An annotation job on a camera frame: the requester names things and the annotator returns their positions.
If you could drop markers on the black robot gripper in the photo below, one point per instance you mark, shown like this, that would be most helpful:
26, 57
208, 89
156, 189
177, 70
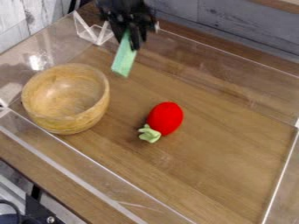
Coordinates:
128, 14

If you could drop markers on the green rectangular block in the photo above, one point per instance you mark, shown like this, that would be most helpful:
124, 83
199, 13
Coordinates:
125, 56

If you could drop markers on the brown wooden bowl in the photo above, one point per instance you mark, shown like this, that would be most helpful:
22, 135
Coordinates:
65, 98

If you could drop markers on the red plush strawberry toy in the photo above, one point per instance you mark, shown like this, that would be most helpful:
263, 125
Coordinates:
161, 122

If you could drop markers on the clear acrylic tray enclosure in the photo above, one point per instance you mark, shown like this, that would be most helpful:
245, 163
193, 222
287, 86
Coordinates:
224, 170

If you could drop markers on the black clamp with cable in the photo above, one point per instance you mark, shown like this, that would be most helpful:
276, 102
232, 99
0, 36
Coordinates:
21, 209

